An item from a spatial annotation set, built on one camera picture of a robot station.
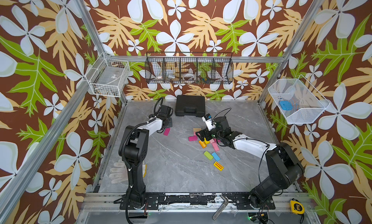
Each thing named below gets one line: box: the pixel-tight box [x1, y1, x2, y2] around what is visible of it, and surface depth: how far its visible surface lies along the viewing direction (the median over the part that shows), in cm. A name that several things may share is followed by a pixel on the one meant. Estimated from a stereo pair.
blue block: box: [211, 151, 221, 162], surface depth 90 cm
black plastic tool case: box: [174, 95, 206, 118], surface depth 116 cm
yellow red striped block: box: [213, 161, 225, 172], surface depth 87 cm
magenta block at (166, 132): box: [163, 128, 171, 137], surface depth 103 cm
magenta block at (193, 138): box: [188, 135, 199, 142], surface depth 101 cm
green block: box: [203, 150, 214, 161], surface depth 92 cm
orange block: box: [198, 140, 207, 149], surface depth 97 cm
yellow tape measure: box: [290, 200, 305, 215], surface depth 72 cm
